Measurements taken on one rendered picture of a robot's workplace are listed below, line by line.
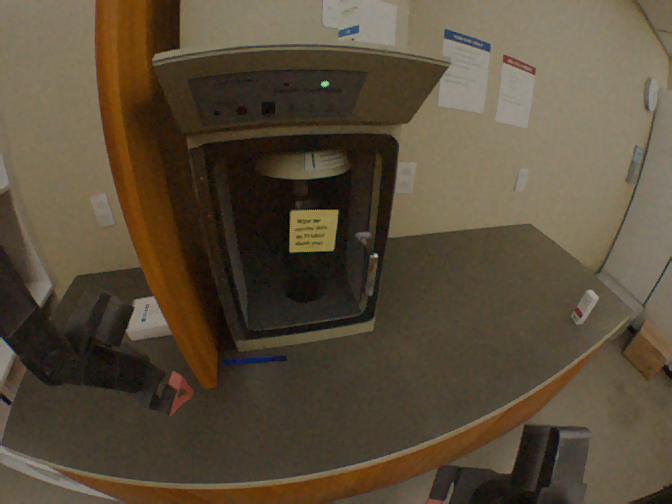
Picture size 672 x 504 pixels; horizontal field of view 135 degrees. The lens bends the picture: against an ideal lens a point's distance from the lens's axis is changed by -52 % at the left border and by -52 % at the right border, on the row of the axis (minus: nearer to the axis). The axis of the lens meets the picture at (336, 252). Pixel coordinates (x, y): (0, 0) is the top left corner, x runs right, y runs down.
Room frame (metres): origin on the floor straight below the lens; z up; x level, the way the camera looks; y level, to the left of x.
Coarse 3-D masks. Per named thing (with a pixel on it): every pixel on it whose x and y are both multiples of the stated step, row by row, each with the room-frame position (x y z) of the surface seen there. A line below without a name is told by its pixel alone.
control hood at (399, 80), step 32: (160, 64) 0.26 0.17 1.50; (192, 64) 0.27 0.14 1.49; (224, 64) 0.28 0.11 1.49; (256, 64) 0.29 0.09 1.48; (288, 64) 0.30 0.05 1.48; (320, 64) 0.31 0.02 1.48; (352, 64) 0.32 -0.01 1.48; (384, 64) 0.33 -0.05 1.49; (416, 64) 0.33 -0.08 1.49; (448, 64) 0.34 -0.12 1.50; (192, 96) 0.30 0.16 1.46; (384, 96) 0.37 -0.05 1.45; (416, 96) 0.38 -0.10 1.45; (192, 128) 0.34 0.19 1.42
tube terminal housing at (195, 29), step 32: (192, 0) 0.37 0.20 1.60; (224, 0) 0.38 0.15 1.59; (256, 0) 0.39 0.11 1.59; (288, 0) 0.40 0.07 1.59; (320, 0) 0.41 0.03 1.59; (384, 0) 0.44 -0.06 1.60; (192, 32) 0.37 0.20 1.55; (224, 32) 0.38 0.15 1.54; (256, 32) 0.39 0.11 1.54; (288, 32) 0.40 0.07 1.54; (320, 32) 0.41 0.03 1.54; (224, 128) 0.38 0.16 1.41; (256, 128) 0.39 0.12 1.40; (288, 128) 0.40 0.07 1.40; (320, 128) 0.41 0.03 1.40; (352, 128) 0.43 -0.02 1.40; (384, 128) 0.44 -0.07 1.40
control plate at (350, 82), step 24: (264, 72) 0.30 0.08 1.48; (288, 72) 0.31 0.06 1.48; (312, 72) 0.32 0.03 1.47; (336, 72) 0.32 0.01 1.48; (360, 72) 0.33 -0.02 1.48; (216, 96) 0.31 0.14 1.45; (240, 96) 0.32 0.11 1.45; (264, 96) 0.33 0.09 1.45; (288, 96) 0.34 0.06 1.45; (312, 96) 0.35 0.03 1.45; (336, 96) 0.35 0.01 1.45; (216, 120) 0.34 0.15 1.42; (240, 120) 0.35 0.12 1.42
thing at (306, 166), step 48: (240, 144) 0.37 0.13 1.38; (288, 144) 0.39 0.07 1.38; (336, 144) 0.41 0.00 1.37; (384, 144) 0.43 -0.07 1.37; (240, 192) 0.37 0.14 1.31; (288, 192) 0.39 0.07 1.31; (336, 192) 0.41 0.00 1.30; (384, 192) 0.43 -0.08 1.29; (240, 240) 0.37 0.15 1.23; (288, 240) 0.39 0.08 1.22; (336, 240) 0.41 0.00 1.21; (384, 240) 0.43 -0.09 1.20; (240, 288) 0.36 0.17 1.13; (288, 288) 0.39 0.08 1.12; (336, 288) 0.41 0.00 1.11
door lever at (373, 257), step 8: (360, 240) 0.42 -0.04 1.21; (368, 240) 0.42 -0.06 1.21; (360, 248) 0.42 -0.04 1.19; (368, 248) 0.40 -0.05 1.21; (368, 256) 0.38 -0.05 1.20; (376, 256) 0.38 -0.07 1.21; (368, 264) 0.37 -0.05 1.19; (376, 264) 0.38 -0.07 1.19; (368, 272) 0.37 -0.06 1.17; (368, 280) 0.37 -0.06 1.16; (368, 288) 0.37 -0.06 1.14
